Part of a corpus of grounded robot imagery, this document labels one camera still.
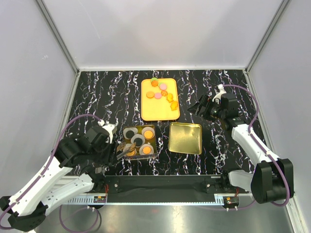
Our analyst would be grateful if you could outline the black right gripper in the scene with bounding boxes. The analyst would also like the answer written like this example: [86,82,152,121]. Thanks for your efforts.
[187,94,225,123]

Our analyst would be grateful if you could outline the metal tongs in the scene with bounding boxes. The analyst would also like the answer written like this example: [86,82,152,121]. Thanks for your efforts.
[116,141,136,160]

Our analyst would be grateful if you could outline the tan round biscuit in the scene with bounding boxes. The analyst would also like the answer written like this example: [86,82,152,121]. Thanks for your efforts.
[144,130,154,140]
[126,146,137,157]
[146,91,155,99]

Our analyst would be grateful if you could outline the orange flower sandwich cookie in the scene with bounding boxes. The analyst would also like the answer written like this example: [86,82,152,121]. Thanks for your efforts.
[142,147,152,154]

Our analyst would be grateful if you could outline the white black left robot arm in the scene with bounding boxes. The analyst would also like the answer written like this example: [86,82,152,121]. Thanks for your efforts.
[0,124,117,232]

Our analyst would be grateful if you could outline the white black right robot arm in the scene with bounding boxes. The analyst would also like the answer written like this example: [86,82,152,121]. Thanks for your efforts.
[188,93,294,207]

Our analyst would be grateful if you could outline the yellow fish cookie lower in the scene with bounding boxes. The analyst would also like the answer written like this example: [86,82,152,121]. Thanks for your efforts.
[170,101,178,111]

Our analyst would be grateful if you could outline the yellow fish cookie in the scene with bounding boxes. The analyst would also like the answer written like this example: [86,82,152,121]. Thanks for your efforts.
[170,101,178,111]
[167,93,173,103]

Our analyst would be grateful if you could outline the yellow fish cookie upper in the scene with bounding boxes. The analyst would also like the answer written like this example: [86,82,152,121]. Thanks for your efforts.
[167,93,173,103]

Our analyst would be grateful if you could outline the gold tin lid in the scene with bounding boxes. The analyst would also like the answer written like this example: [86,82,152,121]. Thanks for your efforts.
[168,122,202,155]

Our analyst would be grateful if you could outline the white paper cup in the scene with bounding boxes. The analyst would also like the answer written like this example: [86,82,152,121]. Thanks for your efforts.
[131,133,145,145]
[123,144,135,156]
[123,127,138,139]
[141,127,155,140]
[139,144,154,155]

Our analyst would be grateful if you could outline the orange star cookie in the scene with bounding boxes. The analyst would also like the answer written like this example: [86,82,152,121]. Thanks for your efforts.
[161,90,168,96]

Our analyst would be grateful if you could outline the yellow plastic tray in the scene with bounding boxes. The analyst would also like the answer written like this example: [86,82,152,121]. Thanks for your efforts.
[140,78,180,121]

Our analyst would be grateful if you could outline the pink sandwich cookie upper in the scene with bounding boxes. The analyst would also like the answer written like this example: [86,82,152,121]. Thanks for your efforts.
[159,83,167,90]

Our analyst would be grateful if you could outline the pink sandwich cookie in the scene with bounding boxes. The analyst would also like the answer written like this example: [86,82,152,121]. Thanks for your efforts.
[154,93,162,99]
[159,83,167,90]

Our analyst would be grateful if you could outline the pink sandwich cookie lower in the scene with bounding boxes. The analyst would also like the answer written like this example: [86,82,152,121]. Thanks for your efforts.
[154,93,162,99]

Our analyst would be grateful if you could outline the decorated cookie tin box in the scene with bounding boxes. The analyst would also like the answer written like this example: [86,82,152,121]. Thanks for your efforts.
[122,125,157,160]

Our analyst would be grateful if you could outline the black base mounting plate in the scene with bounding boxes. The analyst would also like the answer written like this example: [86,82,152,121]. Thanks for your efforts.
[103,175,246,204]

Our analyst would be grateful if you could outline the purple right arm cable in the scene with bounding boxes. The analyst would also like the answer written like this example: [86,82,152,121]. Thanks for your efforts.
[223,84,291,207]

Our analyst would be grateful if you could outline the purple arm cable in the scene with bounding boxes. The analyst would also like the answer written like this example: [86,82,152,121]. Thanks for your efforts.
[223,84,291,207]
[0,114,104,233]

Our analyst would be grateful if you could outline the aluminium frame rail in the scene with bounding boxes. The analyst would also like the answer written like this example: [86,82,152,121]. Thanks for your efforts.
[48,176,107,206]

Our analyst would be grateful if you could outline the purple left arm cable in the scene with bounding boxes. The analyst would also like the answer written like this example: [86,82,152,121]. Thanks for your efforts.
[0,114,104,233]

